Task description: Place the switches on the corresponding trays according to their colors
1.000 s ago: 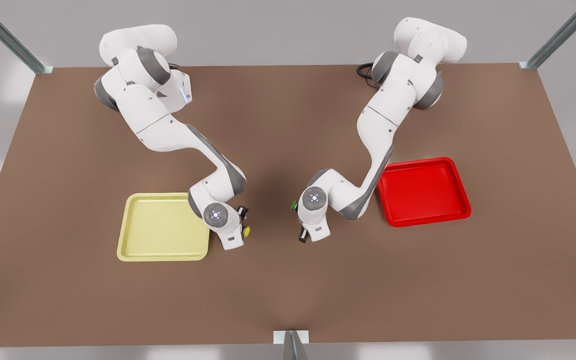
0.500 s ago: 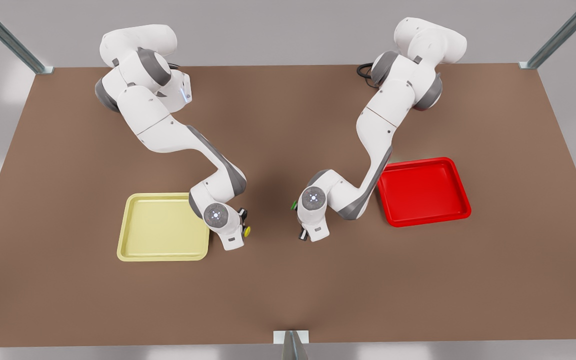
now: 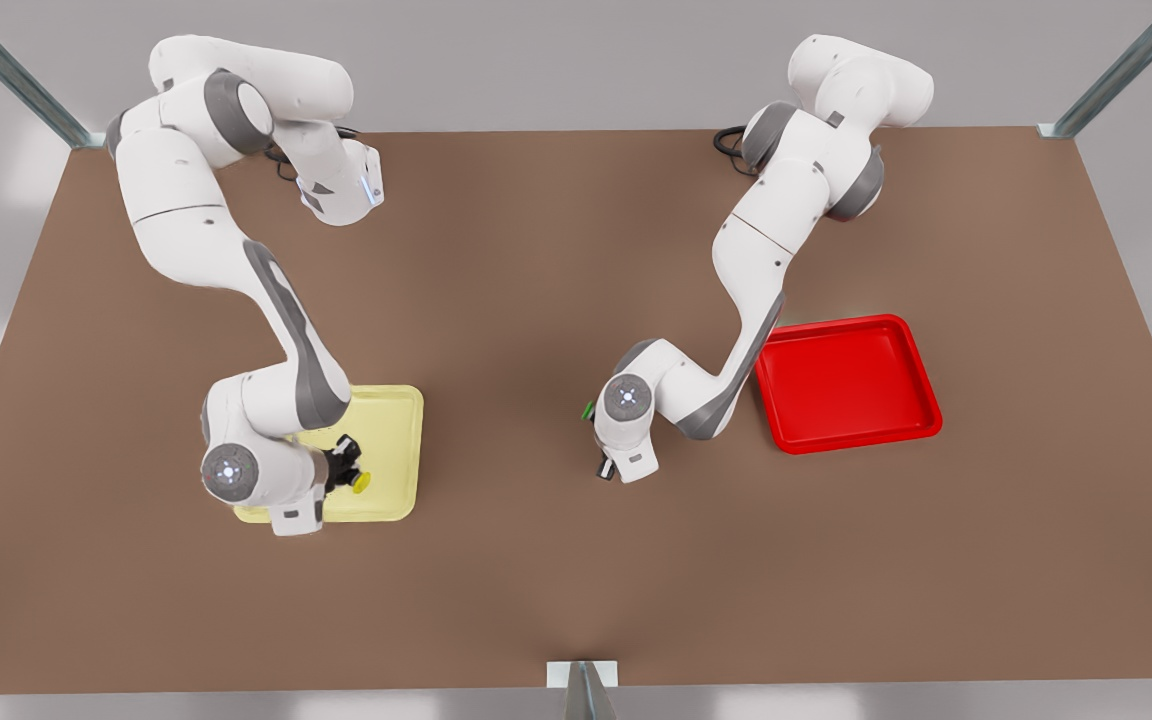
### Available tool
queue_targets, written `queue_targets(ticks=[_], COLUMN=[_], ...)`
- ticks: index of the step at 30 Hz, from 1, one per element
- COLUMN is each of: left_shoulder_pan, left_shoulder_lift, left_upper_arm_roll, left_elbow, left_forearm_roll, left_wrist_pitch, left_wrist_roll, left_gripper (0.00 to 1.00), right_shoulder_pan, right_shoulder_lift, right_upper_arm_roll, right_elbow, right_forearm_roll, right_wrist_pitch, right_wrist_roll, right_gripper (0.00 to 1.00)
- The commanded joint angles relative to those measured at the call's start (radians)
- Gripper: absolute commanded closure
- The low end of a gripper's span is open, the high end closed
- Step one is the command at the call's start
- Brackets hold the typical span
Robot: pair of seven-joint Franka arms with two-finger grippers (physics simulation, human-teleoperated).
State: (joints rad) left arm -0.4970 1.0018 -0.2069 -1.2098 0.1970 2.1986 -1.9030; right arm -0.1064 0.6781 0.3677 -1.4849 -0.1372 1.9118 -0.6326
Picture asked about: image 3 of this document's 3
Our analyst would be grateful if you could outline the pale yellow tray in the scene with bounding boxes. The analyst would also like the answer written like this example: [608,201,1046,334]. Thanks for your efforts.
[234,385,425,524]

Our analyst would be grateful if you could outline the red tray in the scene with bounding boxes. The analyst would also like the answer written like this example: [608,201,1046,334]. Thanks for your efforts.
[754,314,944,456]

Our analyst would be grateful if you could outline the silver frame post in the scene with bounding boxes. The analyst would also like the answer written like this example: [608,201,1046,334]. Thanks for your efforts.
[0,0,105,150]
[1037,0,1152,140]
[547,660,620,720]

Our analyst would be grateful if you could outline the black cable loop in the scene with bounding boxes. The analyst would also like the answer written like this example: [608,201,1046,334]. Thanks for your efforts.
[264,125,361,183]
[713,125,759,179]

